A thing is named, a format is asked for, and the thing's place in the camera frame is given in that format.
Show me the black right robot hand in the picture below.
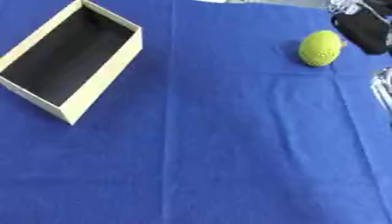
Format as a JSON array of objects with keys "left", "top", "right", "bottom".
[{"left": 329, "top": 0, "right": 392, "bottom": 56}]

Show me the tan cardboard box black inside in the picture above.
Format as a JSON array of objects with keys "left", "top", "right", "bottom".
[{"left": 0, "top": 0, "right": 144, "bottom": 126}]

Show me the yellow-green toy lemon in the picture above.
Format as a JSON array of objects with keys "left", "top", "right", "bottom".
[{"left": 297, "top": 30, "right": 347, "bottom": 67}]

